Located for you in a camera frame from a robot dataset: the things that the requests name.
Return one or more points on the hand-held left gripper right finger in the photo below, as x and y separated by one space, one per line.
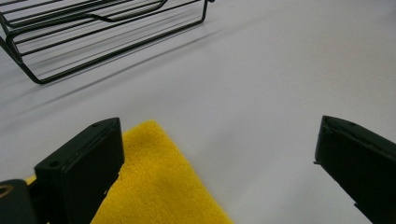
361 165

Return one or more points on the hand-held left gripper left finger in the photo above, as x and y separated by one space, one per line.
77 174

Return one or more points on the yellow microfiber cloth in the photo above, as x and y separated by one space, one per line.
155 183

